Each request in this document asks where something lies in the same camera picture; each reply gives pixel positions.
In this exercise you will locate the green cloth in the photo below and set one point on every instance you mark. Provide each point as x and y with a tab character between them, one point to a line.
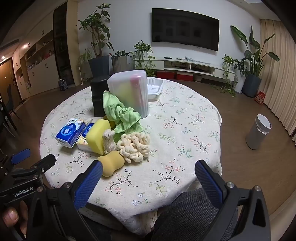
120	113

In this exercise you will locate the tall tree in dark pot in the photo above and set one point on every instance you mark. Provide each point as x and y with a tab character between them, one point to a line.
99	64

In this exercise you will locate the beige curtain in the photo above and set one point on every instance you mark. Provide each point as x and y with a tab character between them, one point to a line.
277	69

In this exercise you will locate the plant in ribbed grey pot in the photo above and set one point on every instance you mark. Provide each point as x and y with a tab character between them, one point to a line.
119	63

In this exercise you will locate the beige knitted toy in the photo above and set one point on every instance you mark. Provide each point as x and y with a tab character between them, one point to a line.
108	141

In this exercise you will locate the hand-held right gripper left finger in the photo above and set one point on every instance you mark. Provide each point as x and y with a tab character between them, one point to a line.
89	183

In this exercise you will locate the red storage box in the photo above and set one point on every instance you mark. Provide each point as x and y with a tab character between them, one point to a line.
165	75
185	76

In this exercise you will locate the plant in white pot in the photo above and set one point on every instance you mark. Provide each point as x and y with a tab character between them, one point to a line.
240	81

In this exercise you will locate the dark glass cabinet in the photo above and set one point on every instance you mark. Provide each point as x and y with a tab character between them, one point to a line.
63	46

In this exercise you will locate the grey cylindrical trash can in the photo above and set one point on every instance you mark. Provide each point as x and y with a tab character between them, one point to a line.
256	134

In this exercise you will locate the grey fabric chair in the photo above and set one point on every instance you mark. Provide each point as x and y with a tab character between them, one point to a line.
185	208

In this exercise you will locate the dark dining chair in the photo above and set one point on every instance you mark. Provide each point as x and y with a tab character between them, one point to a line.
10	109

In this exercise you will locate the translucent plastic container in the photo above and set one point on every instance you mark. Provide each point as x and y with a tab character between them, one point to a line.
129	97

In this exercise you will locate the pale yellow sponge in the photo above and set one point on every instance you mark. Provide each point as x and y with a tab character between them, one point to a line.
124	91

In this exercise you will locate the trailing pothos plant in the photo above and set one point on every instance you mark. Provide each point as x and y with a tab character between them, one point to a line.
143	52

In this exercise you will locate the thin plant on white stand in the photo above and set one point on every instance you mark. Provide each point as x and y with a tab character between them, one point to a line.
84	58

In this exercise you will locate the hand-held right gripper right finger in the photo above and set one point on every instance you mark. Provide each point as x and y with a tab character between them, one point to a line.
208	183

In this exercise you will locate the white wall cabinet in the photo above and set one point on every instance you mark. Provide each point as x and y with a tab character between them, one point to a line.
44	67

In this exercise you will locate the white television cabinet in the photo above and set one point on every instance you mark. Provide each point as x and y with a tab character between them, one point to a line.
203	67

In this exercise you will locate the trailing vine plant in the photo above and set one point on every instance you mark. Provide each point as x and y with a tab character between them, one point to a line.
227	69

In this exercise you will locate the white plastic tray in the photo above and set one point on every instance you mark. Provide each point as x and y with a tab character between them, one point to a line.
155	89

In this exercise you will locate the person's left hand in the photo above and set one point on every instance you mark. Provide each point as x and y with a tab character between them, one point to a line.
10	215

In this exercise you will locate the pink sponge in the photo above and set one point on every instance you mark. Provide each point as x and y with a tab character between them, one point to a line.
137	92

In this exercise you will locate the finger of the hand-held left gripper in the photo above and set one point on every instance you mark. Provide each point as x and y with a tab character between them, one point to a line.
45	162
20	155

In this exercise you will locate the blue tissue pack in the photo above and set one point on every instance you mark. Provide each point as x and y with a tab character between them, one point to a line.
69	133
87	129

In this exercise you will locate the floral tablecloth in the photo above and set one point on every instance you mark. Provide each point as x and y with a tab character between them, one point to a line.
180	129

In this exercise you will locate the wooden door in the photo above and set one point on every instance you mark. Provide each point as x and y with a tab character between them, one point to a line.
5	78

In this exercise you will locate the small white pot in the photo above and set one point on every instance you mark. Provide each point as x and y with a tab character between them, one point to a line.
198	77

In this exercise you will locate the red paper bag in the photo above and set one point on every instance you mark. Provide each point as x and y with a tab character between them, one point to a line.
260	97

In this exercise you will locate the cream chenille wash mitt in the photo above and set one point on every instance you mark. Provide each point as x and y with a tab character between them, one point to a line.
133	146

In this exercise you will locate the black ribbed container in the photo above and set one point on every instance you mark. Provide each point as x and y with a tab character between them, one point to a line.
98	92

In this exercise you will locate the broad-leaf plant in dark pot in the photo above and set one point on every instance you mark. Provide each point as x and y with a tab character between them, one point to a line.
253	84

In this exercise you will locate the yellow peanut-shaped sponge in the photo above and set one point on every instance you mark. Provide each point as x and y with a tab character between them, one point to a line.
111	163

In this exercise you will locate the wall-mounted black television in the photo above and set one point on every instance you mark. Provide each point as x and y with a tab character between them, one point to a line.
185	29

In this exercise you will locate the large lemon yellow sponge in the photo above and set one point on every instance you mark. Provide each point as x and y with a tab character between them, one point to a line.
97	134

